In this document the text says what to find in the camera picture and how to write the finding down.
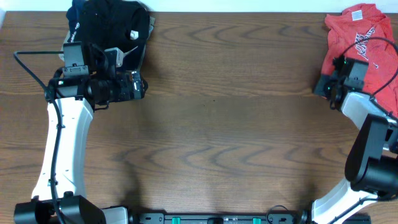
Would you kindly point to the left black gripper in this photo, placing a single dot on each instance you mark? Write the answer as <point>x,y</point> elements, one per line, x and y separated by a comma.
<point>137,86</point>

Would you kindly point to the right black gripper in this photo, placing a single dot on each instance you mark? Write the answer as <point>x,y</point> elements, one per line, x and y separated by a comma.
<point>321,88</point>

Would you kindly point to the red printed t-shirt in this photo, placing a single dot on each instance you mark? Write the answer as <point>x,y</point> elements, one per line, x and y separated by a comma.
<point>360,32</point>

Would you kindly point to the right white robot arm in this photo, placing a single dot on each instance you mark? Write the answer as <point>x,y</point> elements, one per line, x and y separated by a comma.
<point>370,176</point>

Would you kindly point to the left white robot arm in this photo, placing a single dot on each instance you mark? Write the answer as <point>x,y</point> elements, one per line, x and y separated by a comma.
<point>59,195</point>

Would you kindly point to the navy folded shirt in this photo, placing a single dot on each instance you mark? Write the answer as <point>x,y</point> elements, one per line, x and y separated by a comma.
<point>73,21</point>

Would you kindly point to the black folded shirt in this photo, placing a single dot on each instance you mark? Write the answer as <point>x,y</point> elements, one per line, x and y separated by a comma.
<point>112,25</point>

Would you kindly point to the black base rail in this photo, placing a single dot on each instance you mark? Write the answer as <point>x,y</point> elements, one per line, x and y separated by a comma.
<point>160,218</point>

